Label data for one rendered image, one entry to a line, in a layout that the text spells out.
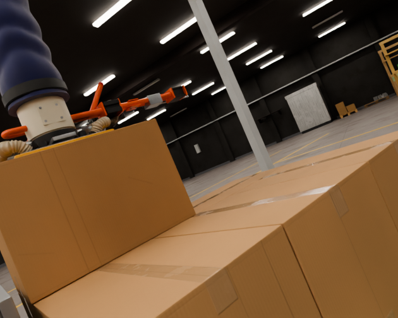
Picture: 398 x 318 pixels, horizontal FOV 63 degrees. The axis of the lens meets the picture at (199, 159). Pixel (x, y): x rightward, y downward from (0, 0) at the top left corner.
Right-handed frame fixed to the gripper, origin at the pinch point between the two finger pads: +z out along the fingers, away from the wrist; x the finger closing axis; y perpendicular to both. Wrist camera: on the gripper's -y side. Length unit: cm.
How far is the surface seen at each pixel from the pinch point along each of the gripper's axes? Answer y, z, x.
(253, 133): -244, -160, -26
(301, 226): 11, 78, -57
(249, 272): 28, 78, -58
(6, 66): 34.9, 7.4, 21.3
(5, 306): 62, 33, -48
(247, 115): -248, -159, -2
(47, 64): 22.5, 9.7, 19.2
